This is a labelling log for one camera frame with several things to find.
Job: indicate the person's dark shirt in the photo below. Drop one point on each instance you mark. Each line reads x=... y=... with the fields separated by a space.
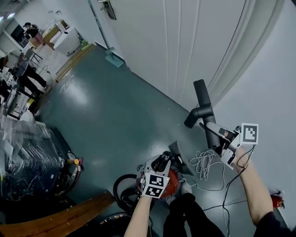
x=275 y=225

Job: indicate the white door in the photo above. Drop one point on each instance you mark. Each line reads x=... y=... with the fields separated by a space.
x=173 y=41

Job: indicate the plastic-wrapped pallet load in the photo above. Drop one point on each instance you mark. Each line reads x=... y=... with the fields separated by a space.
x=27 y=152

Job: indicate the person's left forearm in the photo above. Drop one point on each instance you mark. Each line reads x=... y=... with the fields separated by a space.
x=138 y=217

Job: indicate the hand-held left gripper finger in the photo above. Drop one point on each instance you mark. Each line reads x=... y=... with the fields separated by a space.
x=150 y=164
x=167 y=170

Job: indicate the person's right forearm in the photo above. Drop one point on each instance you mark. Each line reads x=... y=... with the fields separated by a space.
x=254 y=185

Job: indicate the red vacuum cleaner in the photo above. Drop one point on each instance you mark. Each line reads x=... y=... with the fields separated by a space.
x=173 y=182

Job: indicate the bottle with orange cap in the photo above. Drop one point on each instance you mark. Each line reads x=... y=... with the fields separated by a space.
x=73 y=161

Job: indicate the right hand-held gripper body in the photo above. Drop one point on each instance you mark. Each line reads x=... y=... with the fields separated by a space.
x=249 y=134

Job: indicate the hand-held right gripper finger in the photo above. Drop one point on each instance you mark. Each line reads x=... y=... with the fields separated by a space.
x=215 y=127
x=222 y=147

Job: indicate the red fire extinguisher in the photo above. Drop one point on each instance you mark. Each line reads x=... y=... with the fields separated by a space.
x=276 y=200

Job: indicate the person's black trouser legs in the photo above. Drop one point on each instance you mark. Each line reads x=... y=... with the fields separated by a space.
x=185 y=215

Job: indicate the black-framed desk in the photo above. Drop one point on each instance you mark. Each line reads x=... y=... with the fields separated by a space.
x=20 y=92

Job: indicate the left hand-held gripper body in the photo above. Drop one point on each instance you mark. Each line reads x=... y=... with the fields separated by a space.
x=153 y=182

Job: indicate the person's grey shoe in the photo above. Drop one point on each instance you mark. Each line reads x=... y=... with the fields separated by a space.
x=186 y=188

